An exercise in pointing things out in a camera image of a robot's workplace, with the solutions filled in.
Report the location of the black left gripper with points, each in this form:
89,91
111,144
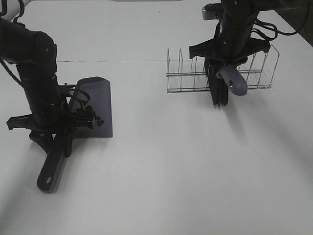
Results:
52,111

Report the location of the chrome wire dish rack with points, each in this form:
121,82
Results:
189,75

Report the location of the grey plastic dustpan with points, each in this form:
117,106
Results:
100,92

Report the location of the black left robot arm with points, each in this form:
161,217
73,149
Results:
30,58

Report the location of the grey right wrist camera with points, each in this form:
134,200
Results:
212,11

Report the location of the grey hand brush black bristles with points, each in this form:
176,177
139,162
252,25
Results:
223,79

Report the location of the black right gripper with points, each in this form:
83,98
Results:
232,41

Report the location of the pile of coffee beans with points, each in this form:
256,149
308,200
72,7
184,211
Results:
88,111

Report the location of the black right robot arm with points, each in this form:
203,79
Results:
237,6

